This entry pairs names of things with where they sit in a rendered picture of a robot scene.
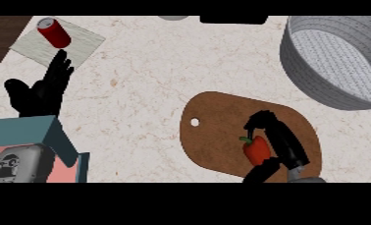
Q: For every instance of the dark brown wooden surface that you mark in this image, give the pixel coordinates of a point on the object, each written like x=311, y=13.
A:
x=10, y=29

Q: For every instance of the red can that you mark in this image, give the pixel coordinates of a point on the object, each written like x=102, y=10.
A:
x=54, y=35

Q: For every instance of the pale grey placemat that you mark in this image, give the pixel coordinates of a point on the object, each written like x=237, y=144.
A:
x=84, y=44

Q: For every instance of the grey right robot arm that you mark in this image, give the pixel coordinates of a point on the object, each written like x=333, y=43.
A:
x=306, y=180

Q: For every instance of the black appliance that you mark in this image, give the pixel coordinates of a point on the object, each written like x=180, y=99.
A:
x=234, y=19

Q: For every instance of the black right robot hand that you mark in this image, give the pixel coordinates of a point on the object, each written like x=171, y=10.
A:
x=284, y=140

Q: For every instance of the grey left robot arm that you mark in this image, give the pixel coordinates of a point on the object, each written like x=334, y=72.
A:
x=21, y=163

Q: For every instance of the grey round object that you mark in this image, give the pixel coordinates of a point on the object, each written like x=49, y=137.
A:
x=172, y=17

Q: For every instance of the teal and pink box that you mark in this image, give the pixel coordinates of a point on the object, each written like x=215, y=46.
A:
x=34, y=129

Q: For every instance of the grey woven basket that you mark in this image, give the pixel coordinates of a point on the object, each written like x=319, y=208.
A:
x=328, y=58

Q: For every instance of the red bell pepper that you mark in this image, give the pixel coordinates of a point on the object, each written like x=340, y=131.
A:
x=256, y=152

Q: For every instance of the brown wooden cutting board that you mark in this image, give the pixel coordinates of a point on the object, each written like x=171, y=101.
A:
x=216, y=137

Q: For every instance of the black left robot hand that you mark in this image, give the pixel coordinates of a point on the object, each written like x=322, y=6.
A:
x=41, y=94

